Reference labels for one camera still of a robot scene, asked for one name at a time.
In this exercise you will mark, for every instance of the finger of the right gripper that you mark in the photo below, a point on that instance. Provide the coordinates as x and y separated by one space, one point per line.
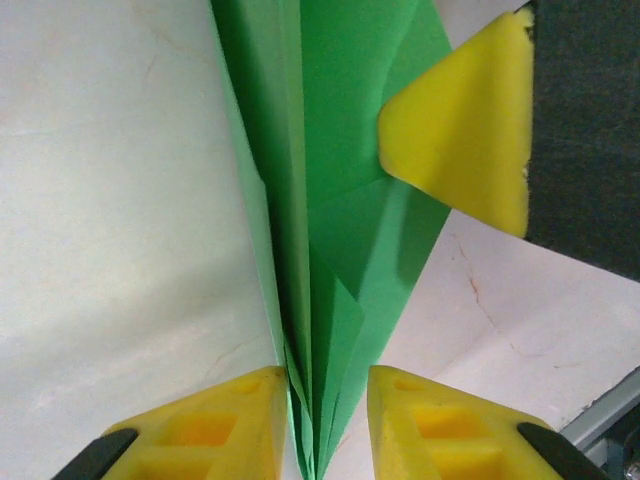
465 130

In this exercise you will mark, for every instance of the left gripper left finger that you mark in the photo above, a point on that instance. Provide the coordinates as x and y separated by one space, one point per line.
210 435

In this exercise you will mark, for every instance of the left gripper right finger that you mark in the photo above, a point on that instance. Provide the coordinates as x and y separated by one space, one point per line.
450 430

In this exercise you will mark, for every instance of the green paper sheet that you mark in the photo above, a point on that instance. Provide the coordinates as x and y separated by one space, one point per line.
340 200

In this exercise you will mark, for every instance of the aluminium mounting rail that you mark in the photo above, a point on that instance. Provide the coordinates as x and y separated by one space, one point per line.
595 415

